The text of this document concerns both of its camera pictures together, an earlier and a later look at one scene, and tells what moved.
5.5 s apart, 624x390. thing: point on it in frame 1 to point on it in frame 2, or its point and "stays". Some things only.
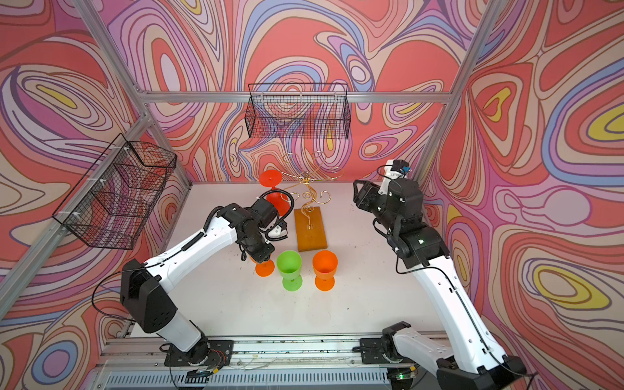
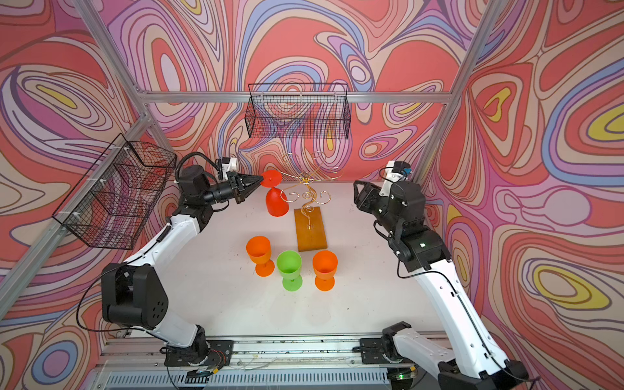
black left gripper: (265, 255) to (240, 180)
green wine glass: (289, 264) stays
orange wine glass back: (325, 265) stays
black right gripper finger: (361, 194) stays
